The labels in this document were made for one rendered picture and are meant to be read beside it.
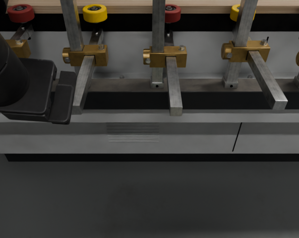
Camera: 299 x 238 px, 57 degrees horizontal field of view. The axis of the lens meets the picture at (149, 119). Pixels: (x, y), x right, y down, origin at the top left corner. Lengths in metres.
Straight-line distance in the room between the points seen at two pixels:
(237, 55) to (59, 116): 0.68
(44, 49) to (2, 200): 0.83
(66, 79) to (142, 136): 1.08
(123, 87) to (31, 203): 0.86
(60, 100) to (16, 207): 1.28
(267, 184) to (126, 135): 0.80
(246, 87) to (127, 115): 0.44
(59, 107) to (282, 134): 1.34
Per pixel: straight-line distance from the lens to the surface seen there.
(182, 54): 0.87
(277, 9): 1.13
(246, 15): 0.86
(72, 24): 0.86
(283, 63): 1.27
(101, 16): 0.98
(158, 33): 0.84
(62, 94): 0.34
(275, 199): 1.60
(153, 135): 1.40
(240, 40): 0.89
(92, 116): 1.07
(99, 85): 0.97
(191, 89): 0.94
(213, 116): 1.08
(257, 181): 1.63
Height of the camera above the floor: 1.25
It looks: 42 degrees down
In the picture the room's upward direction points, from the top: straight up
